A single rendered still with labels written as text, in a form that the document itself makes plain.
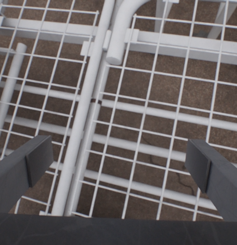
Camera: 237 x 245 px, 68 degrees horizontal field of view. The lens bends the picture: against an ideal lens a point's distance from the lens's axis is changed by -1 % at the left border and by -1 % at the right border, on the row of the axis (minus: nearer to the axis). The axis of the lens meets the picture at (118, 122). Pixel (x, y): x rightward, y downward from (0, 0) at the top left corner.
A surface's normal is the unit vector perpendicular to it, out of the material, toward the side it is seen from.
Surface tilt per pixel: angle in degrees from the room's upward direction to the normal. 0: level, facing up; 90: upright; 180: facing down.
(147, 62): 0
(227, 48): 0
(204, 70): 0
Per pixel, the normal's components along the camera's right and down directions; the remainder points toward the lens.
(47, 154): 1.00, 0.02
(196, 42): -0.14, -0.15
